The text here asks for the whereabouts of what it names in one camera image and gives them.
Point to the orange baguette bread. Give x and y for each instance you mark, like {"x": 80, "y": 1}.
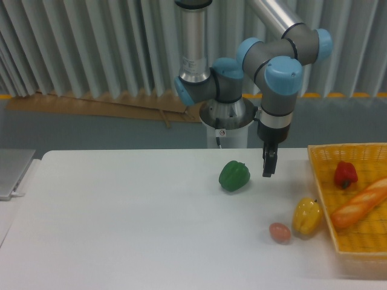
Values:
{"x": 359, "y": 205}

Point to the yellow woven basket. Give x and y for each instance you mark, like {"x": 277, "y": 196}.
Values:
{"x": 364, "y": 242}

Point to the silver laptop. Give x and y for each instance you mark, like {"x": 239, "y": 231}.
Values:
{"x": 14, "y": 165}

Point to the yellow bell pepper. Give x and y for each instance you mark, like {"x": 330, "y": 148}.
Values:
{"x": 307, "y": 216}

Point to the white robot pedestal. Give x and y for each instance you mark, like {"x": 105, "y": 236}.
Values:
{"x": 227, "y": 124}

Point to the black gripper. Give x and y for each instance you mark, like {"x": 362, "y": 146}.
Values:
{"x": 271, "y": 137}

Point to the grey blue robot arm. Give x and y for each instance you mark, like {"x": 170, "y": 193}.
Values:
{"x": 261, "y": 82}

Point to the red bell pepper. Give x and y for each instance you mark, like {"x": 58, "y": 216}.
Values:
{"x": 345, "y": 174}

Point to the green bell pepper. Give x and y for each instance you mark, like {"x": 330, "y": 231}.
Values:
{"x": 233, "y": 176}

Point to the brown cardboard sheet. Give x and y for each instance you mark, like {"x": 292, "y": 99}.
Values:
{"x": 167, "y": 109}

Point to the brown egg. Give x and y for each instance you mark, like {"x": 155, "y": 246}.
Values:
{"x": 280, "y": 232}

